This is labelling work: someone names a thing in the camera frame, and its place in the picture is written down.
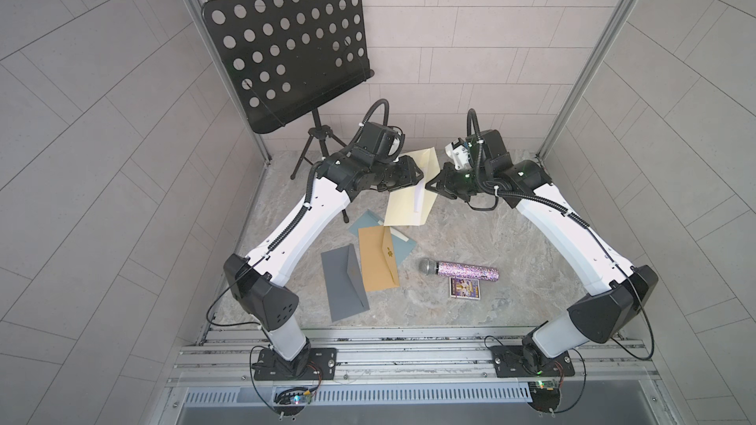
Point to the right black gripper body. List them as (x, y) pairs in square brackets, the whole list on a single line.
[(461, 182)]

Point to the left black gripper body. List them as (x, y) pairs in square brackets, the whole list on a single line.
[(388, 175)]

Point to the cream yellow envelope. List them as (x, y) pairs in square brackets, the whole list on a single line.
[(400, 206)]

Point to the light blue envelope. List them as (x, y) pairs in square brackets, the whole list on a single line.
[(403, 245)]

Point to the pink white letter paper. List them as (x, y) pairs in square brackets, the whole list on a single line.
[(418, 197)]

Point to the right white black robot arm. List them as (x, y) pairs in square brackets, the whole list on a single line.
[(617, 291)]

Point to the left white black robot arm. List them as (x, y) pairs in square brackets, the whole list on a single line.
[(372, 161)]

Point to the tan kraft envelope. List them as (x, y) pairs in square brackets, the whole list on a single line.
[(378, 258)]

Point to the dark grey envelope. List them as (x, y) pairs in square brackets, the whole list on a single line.
[(344, 283)]

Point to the purple glitter microphone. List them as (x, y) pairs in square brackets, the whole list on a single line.
[(458, 270)]

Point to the small colourful card box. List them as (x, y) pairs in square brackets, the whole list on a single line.
[(468, 289)]

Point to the black perforated music stand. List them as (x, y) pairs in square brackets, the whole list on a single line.
[(287, 58)]

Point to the right circuit board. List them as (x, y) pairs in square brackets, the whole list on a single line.
[(545, 396)]

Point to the circuit board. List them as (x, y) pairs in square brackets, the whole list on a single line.
[(545, 396), (291, 402)]

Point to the left circuit board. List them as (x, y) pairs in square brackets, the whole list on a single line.
[(291, 402)]

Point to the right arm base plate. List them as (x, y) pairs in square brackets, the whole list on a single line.
[(508, 362)]

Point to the aluminium mounting rail frame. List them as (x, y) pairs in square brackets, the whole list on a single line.
[(399, 355)]

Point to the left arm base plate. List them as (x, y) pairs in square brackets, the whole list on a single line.
[(311, 364)]

